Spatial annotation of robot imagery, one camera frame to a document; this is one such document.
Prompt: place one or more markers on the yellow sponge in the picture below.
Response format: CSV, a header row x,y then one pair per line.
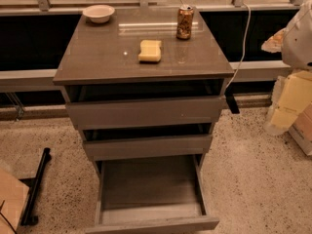
x,y
150,50

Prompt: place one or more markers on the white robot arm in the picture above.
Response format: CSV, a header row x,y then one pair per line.
x,y
291,94

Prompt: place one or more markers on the grey drawer cabinet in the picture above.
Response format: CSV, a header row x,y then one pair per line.
x,y
132,89

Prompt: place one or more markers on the grey top drawer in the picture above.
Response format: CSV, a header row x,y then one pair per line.
x,y
144,113

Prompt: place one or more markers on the grey middle drawer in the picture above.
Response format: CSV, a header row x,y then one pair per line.
x,y
147,147

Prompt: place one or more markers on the grey open bottom drawer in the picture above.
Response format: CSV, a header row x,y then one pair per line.
x,y
159,195

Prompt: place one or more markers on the brown patterned drink can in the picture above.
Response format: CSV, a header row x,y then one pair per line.
x,y
184,22

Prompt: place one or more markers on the white bowl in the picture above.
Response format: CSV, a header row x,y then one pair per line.
x,y
98,13

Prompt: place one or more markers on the black metal bar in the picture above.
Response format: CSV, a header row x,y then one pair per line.
x,y
28,218

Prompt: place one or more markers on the cardboard box right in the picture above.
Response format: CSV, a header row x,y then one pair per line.
x,y
301,130

